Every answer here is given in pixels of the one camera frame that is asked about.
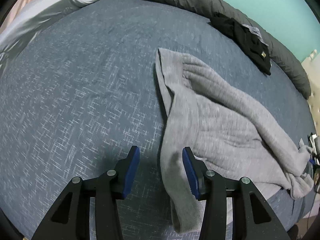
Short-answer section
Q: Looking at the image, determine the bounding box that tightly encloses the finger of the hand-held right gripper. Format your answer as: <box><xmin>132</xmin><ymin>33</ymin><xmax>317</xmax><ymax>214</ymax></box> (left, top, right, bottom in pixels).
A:
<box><xmin>307</xmin><ymin>132</ymin><xmax>320</xmax><ymax>167</ymax></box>

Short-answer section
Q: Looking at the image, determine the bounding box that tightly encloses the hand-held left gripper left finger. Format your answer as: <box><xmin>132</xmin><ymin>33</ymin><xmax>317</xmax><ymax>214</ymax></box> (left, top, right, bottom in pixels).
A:
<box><xmin>31</xmin><ymin>146</ymin><xmax>140</xmax><ymax>240</ymax></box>

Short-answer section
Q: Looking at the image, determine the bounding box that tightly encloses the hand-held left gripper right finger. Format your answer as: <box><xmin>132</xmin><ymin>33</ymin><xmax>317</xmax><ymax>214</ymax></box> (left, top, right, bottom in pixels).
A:
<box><xmin>182</xmin><ymin>147</ymin><xmax>290</xmax><ymax>240</ymax></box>

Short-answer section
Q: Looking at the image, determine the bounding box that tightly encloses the light grey quilted garment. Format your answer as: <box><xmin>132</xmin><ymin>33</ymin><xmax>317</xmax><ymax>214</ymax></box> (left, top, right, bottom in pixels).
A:
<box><xmin>155</xmin><ymin>47</ymin><xmax>314</xmax><ymax>234</ymax></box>

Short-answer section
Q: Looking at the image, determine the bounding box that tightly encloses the cream tufted headboard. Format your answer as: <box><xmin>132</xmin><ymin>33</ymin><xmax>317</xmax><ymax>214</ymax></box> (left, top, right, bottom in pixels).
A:
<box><xmin>301</xmin><ymin>50</ymin><xmax>320</xmax><ymax>130</ymax></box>

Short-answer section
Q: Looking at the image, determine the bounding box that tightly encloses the black garment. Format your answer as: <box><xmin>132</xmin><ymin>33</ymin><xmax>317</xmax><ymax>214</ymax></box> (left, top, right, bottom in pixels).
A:
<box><xmin>209</xmin><ymin>12</ymin><xmax>272</xmax><ymax>76</ymax></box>

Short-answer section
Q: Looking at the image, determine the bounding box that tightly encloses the blue-grey patterned garment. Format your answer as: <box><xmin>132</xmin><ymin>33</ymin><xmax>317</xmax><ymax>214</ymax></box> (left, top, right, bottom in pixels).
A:
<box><xmin>241</xmin><ymin>24</ymin><xmax>269</xmax><ymax>47</ymax></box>

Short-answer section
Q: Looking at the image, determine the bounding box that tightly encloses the light grey pillow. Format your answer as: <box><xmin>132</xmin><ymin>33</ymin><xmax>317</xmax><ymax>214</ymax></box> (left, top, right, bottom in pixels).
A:
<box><xmin>0</xmin><ymin>0</ymin><xmax>135</xmax><ymax>80</ymax></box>

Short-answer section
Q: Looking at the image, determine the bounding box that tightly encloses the pink curtain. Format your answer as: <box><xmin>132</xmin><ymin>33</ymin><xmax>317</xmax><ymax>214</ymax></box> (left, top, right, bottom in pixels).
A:
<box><xmin>7</xmin><ymin>0</ymin><xmax>73</xmax><ymax>30</ymax></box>

